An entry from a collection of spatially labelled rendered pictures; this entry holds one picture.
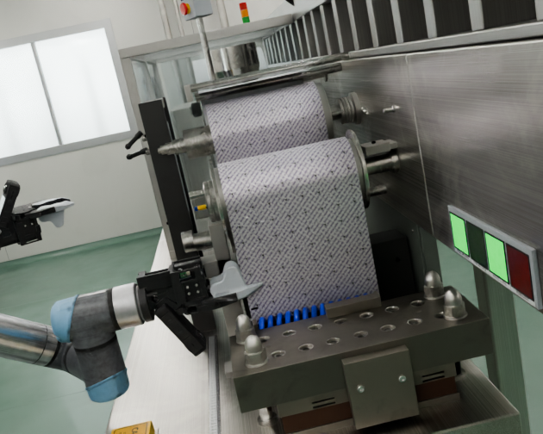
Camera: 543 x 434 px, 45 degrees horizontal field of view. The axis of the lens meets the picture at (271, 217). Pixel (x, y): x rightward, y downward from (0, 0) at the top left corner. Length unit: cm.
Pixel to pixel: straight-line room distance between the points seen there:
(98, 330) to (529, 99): 78
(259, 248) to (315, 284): 12
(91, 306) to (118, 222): 574
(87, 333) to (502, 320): 84
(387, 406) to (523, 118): 51
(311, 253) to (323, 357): 23
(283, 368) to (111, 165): 588
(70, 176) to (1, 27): 154
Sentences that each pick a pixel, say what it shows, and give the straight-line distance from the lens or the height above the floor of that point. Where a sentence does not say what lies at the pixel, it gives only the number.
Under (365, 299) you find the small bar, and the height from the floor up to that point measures 105.
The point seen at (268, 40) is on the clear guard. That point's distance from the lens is 214.
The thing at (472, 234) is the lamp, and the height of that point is 120.
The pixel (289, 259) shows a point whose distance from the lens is 115.
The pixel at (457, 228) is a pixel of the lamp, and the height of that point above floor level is 119.
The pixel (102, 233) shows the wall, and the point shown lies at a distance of 693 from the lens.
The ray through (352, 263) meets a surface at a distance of 117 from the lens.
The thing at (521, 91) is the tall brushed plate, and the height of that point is 139.
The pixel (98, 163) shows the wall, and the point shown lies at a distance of 680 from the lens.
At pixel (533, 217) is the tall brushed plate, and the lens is 74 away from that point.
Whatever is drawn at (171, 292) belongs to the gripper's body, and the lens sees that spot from 115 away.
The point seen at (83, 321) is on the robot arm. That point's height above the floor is 111.
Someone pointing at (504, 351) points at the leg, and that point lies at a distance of 149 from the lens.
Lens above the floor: 147
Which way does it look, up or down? 13 degrees down
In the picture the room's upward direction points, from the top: 12 degrees counter-clockwise
